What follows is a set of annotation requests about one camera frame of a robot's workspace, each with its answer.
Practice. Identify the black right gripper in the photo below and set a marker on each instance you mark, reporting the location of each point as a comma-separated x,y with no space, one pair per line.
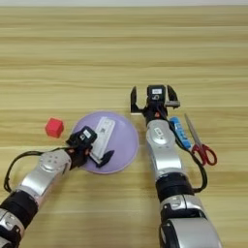
155,111

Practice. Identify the left gripper's labelled black box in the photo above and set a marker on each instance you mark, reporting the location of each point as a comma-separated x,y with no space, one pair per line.
86,135

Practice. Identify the purple round plate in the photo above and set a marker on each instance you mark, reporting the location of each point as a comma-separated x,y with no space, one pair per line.
124,142

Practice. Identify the blue glue stick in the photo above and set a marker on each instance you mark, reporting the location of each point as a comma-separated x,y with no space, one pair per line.
181,135

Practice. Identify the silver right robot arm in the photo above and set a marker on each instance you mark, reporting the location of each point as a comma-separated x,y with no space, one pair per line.
164,151

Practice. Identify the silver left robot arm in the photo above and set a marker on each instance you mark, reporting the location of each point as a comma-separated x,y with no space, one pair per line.
42,180

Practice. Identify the red cube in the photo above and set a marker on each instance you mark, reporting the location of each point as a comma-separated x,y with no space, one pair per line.
54,128

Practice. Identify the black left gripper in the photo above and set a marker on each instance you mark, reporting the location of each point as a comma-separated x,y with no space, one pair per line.
79,156

